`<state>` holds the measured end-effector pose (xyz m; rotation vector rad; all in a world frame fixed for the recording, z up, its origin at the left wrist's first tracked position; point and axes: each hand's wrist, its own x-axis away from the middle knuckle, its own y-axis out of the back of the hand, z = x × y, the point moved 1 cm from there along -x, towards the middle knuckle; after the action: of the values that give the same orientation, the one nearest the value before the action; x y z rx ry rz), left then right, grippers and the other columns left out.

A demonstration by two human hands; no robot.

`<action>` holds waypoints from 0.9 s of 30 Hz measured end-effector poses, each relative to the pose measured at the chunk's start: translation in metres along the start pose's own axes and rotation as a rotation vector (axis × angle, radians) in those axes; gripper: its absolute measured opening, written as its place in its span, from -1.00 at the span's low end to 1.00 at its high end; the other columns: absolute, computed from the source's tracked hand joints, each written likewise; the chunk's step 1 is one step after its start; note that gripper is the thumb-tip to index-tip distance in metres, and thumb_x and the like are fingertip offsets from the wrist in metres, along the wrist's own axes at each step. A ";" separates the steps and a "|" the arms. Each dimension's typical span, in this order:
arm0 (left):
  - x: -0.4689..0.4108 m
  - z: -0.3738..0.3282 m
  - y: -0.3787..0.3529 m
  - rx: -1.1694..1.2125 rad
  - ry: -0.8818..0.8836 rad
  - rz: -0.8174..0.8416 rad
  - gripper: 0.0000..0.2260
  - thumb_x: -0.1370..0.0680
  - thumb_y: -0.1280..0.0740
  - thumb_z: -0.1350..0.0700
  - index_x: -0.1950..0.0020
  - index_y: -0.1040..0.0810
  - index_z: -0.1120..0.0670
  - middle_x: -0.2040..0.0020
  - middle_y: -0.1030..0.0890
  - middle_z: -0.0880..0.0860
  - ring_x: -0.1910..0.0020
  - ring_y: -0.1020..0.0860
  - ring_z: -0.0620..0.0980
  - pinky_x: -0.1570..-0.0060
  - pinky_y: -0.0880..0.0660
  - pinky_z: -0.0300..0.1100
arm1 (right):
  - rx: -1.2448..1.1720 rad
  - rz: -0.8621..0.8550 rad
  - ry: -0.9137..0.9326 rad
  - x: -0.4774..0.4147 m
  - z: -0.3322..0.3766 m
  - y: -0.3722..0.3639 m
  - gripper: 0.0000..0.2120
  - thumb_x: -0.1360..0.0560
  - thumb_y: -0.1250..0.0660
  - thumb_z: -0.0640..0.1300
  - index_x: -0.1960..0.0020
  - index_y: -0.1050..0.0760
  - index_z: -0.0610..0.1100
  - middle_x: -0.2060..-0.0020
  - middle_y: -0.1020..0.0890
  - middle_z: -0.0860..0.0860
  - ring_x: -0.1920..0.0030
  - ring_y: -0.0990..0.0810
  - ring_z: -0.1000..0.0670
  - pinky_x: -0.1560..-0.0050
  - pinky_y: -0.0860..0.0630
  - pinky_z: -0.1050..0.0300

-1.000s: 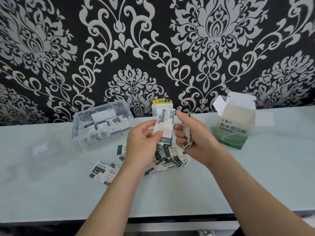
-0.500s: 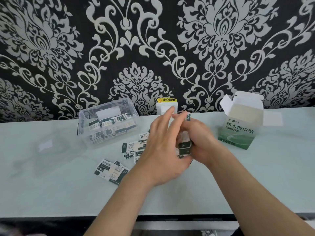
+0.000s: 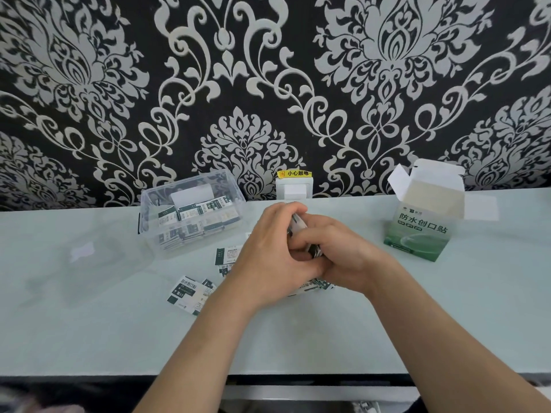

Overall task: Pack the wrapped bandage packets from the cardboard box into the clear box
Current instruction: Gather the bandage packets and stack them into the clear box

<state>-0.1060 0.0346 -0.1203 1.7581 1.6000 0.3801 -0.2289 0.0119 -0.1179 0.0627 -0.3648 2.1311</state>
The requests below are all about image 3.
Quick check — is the person's right hand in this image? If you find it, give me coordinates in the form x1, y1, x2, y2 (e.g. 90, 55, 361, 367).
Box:
289, 213, 403, 297

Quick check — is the person's left hand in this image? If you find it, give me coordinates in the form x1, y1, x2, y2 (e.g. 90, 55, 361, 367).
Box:
223, 201, 335, 313

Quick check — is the small white green packet bundle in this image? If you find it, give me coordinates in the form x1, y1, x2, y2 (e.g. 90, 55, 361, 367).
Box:
289, 212, 324, 259

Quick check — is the green white cardboard carton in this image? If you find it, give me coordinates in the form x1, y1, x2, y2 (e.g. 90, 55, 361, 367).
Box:
383, 158, 500, 263

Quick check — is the pile of white green packets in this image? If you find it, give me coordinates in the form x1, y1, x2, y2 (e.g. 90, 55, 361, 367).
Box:
166, 232, 336, 317

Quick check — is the clear plastic box lid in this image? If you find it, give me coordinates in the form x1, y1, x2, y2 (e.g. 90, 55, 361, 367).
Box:
19, 227, 156, 310

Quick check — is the person's right forearm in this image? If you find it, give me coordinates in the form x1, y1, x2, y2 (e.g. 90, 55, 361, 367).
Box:
368, 266, 551, 413

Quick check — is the person's left forearm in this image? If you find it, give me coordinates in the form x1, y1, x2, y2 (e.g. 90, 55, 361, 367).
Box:
133, 287, 263, 413

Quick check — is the white wall socket yellow label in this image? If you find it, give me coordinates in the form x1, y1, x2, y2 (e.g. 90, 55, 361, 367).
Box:
274, 169, 313, 201

